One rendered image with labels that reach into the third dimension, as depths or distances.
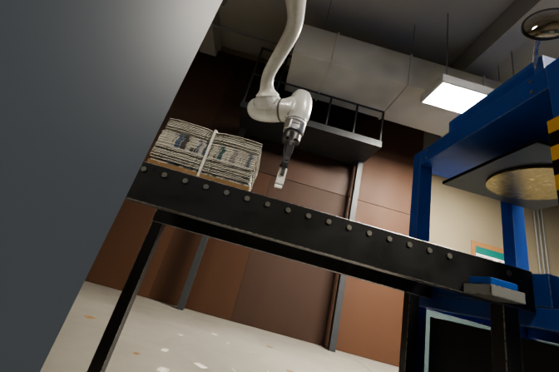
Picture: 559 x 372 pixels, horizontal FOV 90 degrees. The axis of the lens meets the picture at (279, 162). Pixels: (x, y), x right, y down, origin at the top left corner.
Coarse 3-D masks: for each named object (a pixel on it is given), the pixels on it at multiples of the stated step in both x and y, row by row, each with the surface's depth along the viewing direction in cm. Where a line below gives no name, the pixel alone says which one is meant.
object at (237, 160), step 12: (228, 144) 106; (240, 144) 106; (252, 144) 107; (216, 156) 103; (228, 156) 103; (240, 156) 104; (252, 156) 105; (216, 168) 101; (228, 168) 102; (240, 168) 102; (252, 168) 103; (228, 180) 101; (240, 180) 100; (252, 180) 116
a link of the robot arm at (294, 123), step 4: (288, 120) 114; (292, 120) 113; (296, 120) 113; (300, 120) 113; (284, 124) 115; (288, 124) 113; (292, 124) 112; (296, 124) 112; (300, 124) 113; (304, 124) 115; (284, 128) 114; (288, 128) 113; (292, 128) 112; (296, 128) 112; (300, 128) 112; (304, 128) 116; (300, 132) 113
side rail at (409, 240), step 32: (128, 192) 81; (160, 192) 82; (192, 192) 83; (224, 192) 84; (224, 224) 81; (256, 224) 82; (288, 224) 84; (320, 224) 85; (352, 224) 86; (352, 256) 82; (384, 256) 84; (416, 256) 85; (448, 256) 86; (448, 288) 82
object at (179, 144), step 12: (180, 120) 107; (168, 132) 104; (180, 132) 105; (192, 132) 105; (204, 132) 106; (156, 144) 102; (168, 144) 103; (180, 144) 103; (192, 144) 104; (156, 156) 100; (168, 156) 100; (180, 156) 101; (192, 156) 102
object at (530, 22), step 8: (552, 8) 112; (528, 16) 115; (536, 16) 112; (544, 16) 110; (552, 16) 108; (528, 24) 113; (536, 24) 110; (544, 24) 108; (552, 24) 107; (528, 32) 112; (536, 32) 110; (544, 32) 108; (552, 32) 107; (544, 40) 108
